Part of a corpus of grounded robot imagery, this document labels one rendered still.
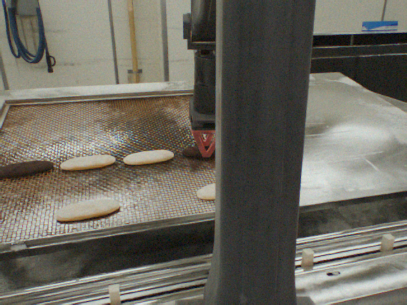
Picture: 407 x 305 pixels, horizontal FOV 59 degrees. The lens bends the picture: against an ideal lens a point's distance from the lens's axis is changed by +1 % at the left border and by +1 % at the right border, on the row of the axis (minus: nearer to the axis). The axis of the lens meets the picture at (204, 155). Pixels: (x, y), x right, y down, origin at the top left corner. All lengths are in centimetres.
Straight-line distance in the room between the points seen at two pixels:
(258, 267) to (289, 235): 3
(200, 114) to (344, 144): 35
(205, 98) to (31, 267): 40
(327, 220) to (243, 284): 53
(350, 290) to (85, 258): 40
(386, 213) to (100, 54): 362
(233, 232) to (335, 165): 58
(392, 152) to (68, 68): 363
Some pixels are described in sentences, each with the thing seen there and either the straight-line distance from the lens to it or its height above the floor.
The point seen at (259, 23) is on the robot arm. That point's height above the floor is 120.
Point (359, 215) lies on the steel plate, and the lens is 78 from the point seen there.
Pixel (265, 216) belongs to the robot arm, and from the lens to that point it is 21.
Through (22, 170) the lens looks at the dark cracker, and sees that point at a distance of 73.
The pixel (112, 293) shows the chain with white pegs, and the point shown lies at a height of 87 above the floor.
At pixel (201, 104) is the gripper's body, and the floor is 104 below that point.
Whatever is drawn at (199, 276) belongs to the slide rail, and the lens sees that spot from 54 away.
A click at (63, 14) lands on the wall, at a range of 409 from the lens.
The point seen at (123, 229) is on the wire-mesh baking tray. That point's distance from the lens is 57.
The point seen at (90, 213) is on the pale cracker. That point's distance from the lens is 60.
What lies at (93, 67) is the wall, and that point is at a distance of 413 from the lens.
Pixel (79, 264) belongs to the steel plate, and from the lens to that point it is 64.
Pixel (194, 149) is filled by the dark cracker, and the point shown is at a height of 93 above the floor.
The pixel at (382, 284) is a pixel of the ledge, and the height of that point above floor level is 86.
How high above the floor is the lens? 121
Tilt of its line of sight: 23 degrees down
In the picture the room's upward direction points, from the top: straight up
